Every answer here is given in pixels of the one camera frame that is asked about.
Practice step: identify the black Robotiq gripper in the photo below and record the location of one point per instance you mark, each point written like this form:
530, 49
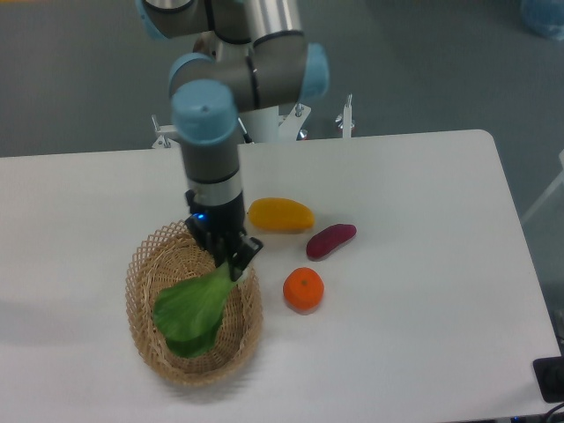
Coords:
217, 229

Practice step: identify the green bok choy vegetable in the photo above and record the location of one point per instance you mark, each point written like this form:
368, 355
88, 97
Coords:
189, 314

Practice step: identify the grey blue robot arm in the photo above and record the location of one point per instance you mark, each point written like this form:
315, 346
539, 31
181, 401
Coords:
209, 93

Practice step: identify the woven wicker basket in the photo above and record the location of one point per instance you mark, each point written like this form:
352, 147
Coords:
165, 258

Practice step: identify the yellow mango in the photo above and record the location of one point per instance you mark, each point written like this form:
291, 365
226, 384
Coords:
278, 214

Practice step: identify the orange tangerine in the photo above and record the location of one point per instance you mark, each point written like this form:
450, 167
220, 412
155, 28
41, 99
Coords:
303, 290

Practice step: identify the purple sweet potato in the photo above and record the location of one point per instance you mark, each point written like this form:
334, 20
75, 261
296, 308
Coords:
329, 239

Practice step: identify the black box at table edge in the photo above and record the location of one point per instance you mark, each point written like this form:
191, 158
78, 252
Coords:
549, 375

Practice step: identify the blue plastic bag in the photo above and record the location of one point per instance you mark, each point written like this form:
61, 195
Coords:
544, 17

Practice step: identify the white frame at right edge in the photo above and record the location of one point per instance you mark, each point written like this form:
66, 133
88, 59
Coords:
554, 185

